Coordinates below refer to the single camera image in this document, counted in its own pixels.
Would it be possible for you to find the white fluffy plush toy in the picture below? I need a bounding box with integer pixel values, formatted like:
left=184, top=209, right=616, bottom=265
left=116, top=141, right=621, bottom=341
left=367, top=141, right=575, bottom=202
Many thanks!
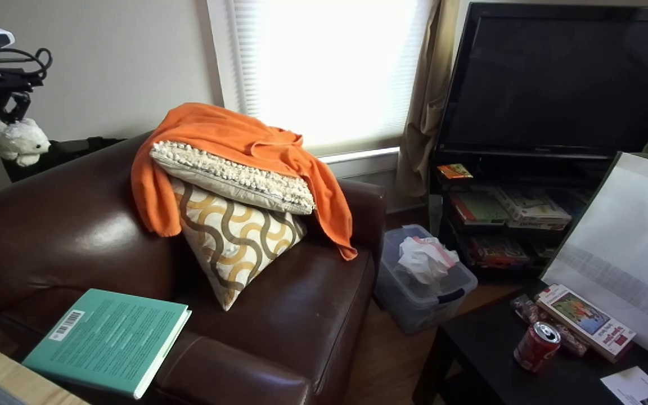
left=0, top=116, right=51, bottom=167

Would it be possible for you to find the brown leather armchair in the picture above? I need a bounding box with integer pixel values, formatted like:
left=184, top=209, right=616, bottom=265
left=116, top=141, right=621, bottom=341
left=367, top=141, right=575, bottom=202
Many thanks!
left=0, top=139, right=386, bottom=405

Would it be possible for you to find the orange fleece blanket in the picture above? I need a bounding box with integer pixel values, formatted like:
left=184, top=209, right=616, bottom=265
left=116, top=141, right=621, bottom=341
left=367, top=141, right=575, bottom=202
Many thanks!
left=128, top=102, right=359, bottom=260

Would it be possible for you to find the cream knitted pillow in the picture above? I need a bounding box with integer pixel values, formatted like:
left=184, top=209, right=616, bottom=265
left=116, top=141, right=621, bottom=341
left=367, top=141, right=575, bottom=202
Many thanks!
left=151, top=141, right=315, bottom=216

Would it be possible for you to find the wooden side table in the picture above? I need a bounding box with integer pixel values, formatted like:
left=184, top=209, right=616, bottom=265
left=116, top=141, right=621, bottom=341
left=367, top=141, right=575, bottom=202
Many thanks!
left=0, top=353, right=88, bottom=405

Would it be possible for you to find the green hardcover book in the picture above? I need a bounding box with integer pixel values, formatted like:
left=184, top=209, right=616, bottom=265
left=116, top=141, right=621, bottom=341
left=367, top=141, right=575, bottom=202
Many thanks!
left=25, top=287, right=191, bottom=401

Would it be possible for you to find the yellow patterned cushion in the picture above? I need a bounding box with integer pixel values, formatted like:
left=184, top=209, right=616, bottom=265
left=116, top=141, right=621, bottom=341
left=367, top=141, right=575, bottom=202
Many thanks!
left=174, top=179, right=307, bottom=311

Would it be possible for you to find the white window blind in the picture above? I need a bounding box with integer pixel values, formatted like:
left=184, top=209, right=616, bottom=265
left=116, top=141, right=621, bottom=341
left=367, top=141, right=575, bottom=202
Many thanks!
left=206, top=0, right=435, bottom=155

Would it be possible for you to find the beige curtain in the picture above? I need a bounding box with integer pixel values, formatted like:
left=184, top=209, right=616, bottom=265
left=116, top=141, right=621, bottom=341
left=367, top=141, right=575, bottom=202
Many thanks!
left=396, top=0, right=467, bottom=198

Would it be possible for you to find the clear plastic storage bin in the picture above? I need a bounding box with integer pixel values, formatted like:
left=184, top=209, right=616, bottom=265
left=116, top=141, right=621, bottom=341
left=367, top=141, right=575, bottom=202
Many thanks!
left=373, top=224, right=477, bottom=332

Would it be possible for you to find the black flat screen television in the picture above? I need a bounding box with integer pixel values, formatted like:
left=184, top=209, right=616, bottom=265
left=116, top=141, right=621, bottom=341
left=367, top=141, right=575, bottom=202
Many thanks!
left=439, top=3, right=648, bottom=155

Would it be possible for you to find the red soda can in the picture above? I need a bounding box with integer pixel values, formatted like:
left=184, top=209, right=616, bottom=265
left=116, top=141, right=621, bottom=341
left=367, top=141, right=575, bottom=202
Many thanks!
left=513, top=322, right=561, bottom=374

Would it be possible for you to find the black coffee table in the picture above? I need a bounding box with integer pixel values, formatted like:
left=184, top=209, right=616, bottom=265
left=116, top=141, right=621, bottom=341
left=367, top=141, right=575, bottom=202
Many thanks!
left=412, top=299, right=648, bottom=405

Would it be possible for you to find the white shopping bag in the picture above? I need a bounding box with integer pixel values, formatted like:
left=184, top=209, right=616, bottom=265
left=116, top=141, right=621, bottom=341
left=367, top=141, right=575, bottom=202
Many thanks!
left=542, top=144, right=648, bottom=349

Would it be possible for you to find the colourful card box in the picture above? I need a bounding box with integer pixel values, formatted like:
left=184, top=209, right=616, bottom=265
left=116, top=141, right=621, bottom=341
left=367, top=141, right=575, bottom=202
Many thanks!
left=535, top=285, right=637, bottom=363

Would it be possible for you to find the white paper sheet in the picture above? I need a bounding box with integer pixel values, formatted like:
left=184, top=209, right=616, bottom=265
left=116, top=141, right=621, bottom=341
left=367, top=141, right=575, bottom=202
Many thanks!
left=601, top=366, right=648, bottom=405

